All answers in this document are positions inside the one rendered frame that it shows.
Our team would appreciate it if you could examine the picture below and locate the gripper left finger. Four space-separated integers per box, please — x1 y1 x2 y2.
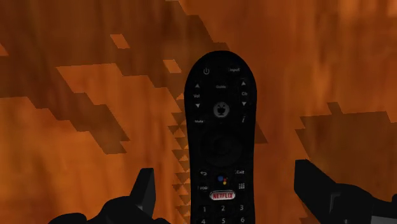
48 167 171 224

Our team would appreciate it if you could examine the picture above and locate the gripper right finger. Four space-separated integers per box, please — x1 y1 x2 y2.
293 158 397 224

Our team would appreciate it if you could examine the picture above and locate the black remote control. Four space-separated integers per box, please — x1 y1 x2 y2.
183 50 258 224

